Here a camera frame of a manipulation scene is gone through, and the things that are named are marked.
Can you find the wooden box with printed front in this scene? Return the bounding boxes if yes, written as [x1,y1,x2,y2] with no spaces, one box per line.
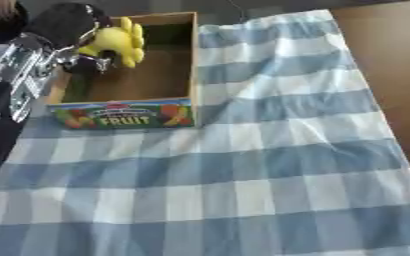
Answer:
[45,11,202,130]

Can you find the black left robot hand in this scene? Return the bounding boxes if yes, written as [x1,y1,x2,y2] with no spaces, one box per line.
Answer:
[24,2,118,75]

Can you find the person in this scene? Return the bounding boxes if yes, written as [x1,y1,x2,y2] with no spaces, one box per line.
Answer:
[0,0,30,47]

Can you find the yellow toy banana bunch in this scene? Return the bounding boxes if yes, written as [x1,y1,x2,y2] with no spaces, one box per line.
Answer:
[75,16,148,69]

